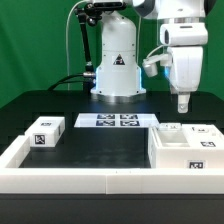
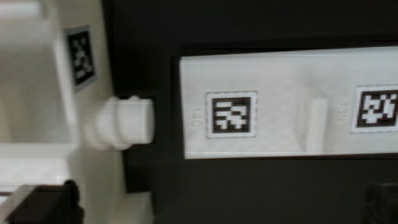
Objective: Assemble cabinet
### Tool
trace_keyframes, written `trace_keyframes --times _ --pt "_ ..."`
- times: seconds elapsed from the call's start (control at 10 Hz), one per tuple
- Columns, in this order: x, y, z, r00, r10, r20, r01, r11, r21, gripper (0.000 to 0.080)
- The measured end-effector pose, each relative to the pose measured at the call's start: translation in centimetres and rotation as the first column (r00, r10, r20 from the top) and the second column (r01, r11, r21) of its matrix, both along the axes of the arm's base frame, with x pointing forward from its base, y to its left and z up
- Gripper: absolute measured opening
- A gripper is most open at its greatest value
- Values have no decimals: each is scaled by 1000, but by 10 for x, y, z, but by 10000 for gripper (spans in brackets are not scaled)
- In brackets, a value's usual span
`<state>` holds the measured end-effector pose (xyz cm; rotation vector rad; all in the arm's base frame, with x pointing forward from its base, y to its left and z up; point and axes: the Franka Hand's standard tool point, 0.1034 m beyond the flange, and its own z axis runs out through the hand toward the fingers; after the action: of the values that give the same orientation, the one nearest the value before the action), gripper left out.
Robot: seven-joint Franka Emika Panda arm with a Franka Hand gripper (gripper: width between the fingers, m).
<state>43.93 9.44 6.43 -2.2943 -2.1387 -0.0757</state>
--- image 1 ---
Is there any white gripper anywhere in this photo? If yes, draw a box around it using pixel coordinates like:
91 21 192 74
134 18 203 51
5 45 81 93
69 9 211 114
160 22 208 113

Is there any white cabinet door panel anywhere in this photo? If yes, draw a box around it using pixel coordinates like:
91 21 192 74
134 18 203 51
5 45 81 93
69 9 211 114
158 123 182 131
182 124 224 149

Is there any white cabinet body box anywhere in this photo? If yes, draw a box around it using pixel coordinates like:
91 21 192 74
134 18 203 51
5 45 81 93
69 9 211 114
148 126 224 169

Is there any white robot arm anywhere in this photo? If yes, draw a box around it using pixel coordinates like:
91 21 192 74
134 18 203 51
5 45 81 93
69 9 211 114
90 0 217 113

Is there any white cabinet top block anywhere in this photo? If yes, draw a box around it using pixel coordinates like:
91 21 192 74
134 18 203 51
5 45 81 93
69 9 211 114
25 116 65 147

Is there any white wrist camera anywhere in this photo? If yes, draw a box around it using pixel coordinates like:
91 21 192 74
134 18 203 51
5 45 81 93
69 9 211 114
142 53 170 78

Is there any white marker base plate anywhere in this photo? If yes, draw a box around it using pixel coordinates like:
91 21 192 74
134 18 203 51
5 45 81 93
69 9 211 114
74 113 159 128

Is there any white cable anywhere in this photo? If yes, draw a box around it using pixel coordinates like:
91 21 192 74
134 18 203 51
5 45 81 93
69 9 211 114
65 0 88 92

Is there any black cable bundle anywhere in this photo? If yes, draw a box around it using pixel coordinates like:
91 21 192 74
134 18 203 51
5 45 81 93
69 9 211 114
47 73 98 92

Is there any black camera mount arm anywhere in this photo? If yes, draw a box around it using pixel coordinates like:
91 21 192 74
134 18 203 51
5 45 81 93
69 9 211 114
74 2 101 79

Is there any white U-shaped fence wall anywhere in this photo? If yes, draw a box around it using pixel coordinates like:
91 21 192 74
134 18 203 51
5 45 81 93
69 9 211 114
0 135 224 194

